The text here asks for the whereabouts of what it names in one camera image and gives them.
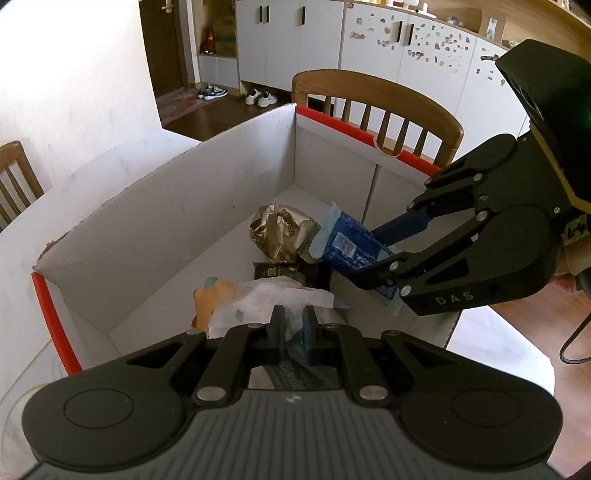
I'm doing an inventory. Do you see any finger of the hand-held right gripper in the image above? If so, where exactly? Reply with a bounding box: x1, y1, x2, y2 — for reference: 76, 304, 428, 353
372, 171, 490, 252
353, 215, 490, 301

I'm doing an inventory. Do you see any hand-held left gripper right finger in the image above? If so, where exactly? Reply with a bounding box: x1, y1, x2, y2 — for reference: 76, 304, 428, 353
302, 305, 462, 403

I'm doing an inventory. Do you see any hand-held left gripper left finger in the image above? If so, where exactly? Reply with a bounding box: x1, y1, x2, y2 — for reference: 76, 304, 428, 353
124, 305, 289, 407

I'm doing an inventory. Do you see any white plastic bag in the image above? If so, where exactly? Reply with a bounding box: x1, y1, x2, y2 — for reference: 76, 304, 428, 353
205, 277, 352, 391

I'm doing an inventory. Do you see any blue wipes packet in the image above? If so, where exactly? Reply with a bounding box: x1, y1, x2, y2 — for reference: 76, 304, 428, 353
309, 200, 402, 317

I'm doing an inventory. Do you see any black snack packet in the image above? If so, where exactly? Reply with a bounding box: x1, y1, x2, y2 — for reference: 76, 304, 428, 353
252, 261, 331, 294

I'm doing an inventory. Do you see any orange snack packet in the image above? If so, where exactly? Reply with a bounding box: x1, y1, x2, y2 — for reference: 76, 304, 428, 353
191, 277, 241, 330

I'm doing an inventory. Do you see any gold snack wrapper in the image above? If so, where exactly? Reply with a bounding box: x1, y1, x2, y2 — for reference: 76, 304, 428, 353
249, 203, 321, 264

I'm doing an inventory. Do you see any red cardboard box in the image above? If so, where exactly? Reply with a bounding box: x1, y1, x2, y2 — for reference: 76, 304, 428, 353
30, 104, 462, 377

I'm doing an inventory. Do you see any wooden chair with brown slats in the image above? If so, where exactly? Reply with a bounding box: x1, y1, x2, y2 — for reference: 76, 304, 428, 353
292, 69, 464, 167

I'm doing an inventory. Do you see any white cabinet with stickers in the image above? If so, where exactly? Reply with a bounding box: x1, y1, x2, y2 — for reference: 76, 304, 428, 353
339, 4, 532, 167

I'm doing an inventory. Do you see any grey lower cabinet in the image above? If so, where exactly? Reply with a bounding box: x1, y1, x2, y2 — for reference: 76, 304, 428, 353
235, 0, 345, 88

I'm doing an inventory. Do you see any patterned doormat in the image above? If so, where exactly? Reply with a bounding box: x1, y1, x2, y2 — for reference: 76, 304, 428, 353
157, 90, 218, 125

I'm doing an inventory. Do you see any wooden chair with white slats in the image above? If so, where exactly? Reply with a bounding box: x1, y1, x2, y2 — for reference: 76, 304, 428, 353
0, 141, 45, 232

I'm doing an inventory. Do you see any black cable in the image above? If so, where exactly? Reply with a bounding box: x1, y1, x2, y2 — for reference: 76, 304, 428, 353
560, 314, 591, 365

